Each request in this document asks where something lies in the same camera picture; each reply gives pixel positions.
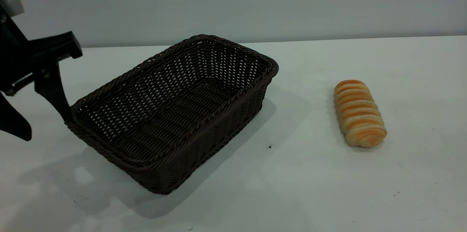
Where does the black woven wicker basket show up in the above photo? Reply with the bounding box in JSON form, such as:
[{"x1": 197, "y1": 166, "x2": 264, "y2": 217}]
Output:
[{"x1": 66, "y1": 34, "x2": 279, "y2": 195}]

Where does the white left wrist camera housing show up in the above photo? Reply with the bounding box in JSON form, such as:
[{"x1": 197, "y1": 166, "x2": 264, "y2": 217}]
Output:
[{"x1": 0, "y1": 0, "x2": 24, "y2": 18}]

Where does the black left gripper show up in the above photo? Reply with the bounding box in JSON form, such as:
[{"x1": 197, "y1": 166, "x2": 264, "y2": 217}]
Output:
[{"x1": 0, "y1": 5, "x2": 83, "y2": 142}]

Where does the striped orange bread roll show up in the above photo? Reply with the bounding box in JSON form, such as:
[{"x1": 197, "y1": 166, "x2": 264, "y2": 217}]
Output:
[{"x1": 334, "y1": 80, "x2": 387, "y2": 148}]

